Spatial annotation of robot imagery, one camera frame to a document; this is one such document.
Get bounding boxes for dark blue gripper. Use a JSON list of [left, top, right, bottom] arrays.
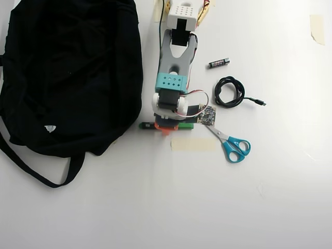
[[155, 104, 202, 135]]

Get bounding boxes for green marker with black barrel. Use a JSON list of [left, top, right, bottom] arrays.
[[139, 121, 195, 130]]

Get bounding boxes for black fabric bag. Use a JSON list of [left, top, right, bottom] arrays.
[[0, 0, 144, 189]]

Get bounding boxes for long beige masking tape strip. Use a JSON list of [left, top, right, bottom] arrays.
[[170, 137, 217, 152]]

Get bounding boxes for black AAA battery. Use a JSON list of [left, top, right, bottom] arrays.
[[207, 58, 230, 70]]

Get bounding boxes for bare camera circuit board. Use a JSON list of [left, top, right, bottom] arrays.
[[197, 103, 217, 128]]

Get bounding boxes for white red servo wire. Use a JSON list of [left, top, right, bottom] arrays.
[[186, 89, 210, 115]]

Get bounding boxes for scissors with blue handles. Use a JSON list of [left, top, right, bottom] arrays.
[[204, 124, 252, 163]]

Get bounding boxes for coiled black USB cable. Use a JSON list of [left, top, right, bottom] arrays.
[[213, 76, 267, 109]]

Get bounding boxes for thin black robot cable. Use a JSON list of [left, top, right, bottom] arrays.
[[157, 0, 167, 54]]

